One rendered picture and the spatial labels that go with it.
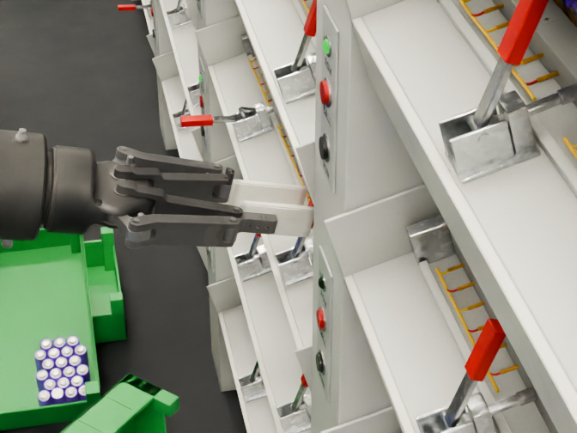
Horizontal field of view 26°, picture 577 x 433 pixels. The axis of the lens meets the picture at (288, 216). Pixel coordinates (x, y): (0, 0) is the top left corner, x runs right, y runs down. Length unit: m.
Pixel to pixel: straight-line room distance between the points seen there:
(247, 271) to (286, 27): 0.41
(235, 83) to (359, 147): 0.70
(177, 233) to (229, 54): 0.52
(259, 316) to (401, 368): 0.66
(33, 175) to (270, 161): 0.37
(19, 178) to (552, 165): 0.55
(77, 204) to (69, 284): 0.89
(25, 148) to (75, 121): 1.49
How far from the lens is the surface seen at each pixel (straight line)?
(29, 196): 1.05
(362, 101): 0.79
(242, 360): 1.68
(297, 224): 1.12
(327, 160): 0.86
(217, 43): 1.54
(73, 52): 2.81
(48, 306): 1.93
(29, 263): 1.97
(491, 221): 0.58
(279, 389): 1.34
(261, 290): 1.47
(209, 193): 1.13
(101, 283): 2.08
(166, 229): 1.06
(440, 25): 0.73
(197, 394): 1.86
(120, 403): 1.56
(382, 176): 0.83
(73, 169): 1.06
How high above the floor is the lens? 1.25
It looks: 34 degrees down
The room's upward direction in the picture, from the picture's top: straight up
